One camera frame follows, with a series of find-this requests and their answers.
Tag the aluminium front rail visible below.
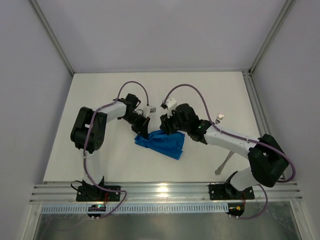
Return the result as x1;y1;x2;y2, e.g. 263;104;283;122
29;181;303;204

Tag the right aluminium frame post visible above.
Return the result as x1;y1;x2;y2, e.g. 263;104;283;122
248;0;296;76

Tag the left controller board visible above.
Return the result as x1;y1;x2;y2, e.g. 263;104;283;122
86;204;106;220

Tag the right aluminium side rail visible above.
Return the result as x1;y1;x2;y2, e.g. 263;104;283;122
241;69;287;181

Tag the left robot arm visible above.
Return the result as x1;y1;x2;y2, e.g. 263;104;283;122
70;93;156;190

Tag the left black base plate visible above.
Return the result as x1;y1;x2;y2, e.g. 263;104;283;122
76;182;121;202

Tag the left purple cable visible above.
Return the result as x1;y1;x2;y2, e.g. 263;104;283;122
82;81;128;219

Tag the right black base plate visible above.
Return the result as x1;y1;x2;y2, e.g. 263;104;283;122
208;182;255;200

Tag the silver table knife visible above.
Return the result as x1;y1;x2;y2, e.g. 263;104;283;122
214;151;234;176

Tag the controller board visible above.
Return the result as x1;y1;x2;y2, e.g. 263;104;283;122
86;204;106;220
226;203;245;219

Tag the right controller board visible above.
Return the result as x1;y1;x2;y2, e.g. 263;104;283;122
226;203;245;219

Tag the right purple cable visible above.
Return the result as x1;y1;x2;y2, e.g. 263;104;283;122
162;83;297;221

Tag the slotted grey cable duct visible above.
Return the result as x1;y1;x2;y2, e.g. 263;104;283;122
41;202;228;214

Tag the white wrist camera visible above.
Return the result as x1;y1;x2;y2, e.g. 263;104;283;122
142;105;157;118
161;97;178;118

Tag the blue satin napkin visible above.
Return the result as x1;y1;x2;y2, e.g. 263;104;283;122
134;130;185;160

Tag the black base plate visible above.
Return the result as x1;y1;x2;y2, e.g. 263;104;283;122
208;182;255;200
76;182;121;202

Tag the silver fork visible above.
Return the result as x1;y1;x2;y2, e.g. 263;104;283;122
215;113;225;125

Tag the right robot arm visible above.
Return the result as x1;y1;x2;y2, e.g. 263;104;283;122
160;102;289;200

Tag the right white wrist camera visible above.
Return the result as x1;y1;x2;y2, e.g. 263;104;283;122
161;97;178;118

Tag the left aluminium frame post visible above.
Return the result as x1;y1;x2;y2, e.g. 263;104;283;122
28;0;75;77

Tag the aluminium frame post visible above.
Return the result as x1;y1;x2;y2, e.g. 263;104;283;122
28;0;75;77
248;0;296;76

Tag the purple cable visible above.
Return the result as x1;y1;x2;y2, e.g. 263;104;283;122
82;81;128;219
162;83;297;221

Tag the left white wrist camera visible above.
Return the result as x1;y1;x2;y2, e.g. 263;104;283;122
142;105;157;118

